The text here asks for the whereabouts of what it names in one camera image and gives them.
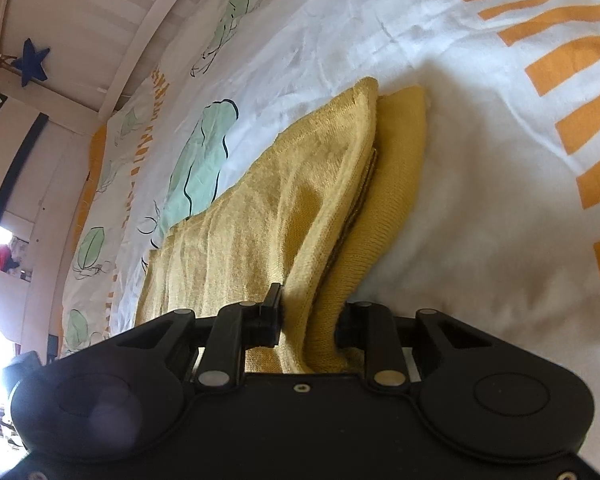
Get white wooden bed frame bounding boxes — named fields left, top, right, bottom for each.
left=0, top=0, right=200, bottom=353

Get mustard yellow knit sweater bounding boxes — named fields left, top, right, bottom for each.
left=136, top=77, right=427, bottom=374

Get blue star wall decoration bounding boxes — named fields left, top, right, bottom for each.
left=12, top=38, right=50, bottom=88

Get white leaf-print duvet cover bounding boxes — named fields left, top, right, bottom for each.
left=61, top=0, right=600, bottom=471

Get orange bed sheet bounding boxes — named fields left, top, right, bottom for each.
left=59, top=124, right=108, bottom=358

